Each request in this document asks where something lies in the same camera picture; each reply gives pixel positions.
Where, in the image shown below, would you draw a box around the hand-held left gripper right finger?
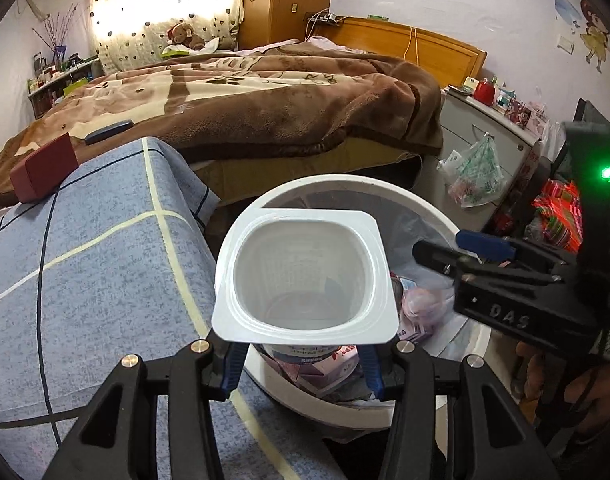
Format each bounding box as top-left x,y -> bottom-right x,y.
360,340 -> 548,480

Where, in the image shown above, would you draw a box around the brown printed blanket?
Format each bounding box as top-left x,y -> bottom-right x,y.
0,40 -> 444,211

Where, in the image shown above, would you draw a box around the blue wall sticker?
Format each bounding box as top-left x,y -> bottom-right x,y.
554,0 -> 583,26

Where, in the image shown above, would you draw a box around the person's right hand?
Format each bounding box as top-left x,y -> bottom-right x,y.
517,342 -> 610,438

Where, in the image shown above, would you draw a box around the yellow mattress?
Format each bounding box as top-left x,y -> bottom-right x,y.
190,135 -> 420,201

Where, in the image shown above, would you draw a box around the white yogurt cup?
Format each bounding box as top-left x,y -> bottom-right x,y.
211,208 -> 400,361

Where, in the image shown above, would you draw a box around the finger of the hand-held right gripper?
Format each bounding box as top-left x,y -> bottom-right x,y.
455,229 -> 518,263
412,240 -> 486,281

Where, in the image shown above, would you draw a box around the brown teddy bear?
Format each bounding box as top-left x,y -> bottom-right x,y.
166,22 -> 206,52

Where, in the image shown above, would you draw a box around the green printed plastic bag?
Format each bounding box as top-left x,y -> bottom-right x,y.
436,132 -> 506,209

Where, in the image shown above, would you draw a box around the wooden headboard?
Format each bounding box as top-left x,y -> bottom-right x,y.
315,15 -> 488,93

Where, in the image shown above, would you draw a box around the purple flower branches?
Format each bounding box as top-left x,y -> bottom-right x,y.
32,2 -> 80,58

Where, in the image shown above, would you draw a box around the power strip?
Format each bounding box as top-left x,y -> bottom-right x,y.
305,10 -> 343,26

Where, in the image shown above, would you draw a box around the dark red box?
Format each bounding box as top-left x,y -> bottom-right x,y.
10,133 -> 80,204

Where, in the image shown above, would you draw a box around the grey nightstand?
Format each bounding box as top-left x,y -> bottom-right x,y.
437,87 -> 540,211

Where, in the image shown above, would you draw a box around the red jar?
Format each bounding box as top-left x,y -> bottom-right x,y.
474,78 -> 496,107

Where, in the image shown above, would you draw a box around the white trash bin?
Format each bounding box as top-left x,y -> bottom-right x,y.
237,174 -> 492,428

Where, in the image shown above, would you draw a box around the dark remote control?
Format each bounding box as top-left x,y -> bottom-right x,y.
84,119 -> 134,144

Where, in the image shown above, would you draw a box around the boxes on nightstand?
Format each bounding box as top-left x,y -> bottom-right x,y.
495,87 -> 550,136

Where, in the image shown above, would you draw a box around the cluttered white shelf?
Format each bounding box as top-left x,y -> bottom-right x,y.
27,55 -> 103,121

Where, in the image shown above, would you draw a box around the red green packets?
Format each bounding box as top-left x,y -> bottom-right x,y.
530,180 -> 583,256

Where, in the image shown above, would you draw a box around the cartoon girl wall sticker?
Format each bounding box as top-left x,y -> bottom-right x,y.
579,0 -> 610,73

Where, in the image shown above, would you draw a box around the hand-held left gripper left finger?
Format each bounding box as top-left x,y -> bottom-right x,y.
42,339 -> 246,480

